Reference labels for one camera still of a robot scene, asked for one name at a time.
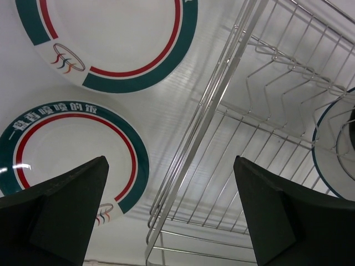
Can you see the metal wire dish rack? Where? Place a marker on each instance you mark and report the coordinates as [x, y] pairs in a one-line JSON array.
[[283, 64]]

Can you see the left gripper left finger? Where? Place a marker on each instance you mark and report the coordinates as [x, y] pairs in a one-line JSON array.
[[51, 223]]

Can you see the blue patterned green plate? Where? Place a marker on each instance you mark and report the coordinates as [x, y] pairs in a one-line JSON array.
[[345, 146]]

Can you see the white plate with dark rim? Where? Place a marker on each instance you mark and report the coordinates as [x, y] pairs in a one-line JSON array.
[[324, 152]]

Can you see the green-rimmed white plate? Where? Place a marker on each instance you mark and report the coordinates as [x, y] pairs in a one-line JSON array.
[[111, 46], [51, 139]]

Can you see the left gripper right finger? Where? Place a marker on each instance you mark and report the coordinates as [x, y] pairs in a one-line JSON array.
[[290, 224]]

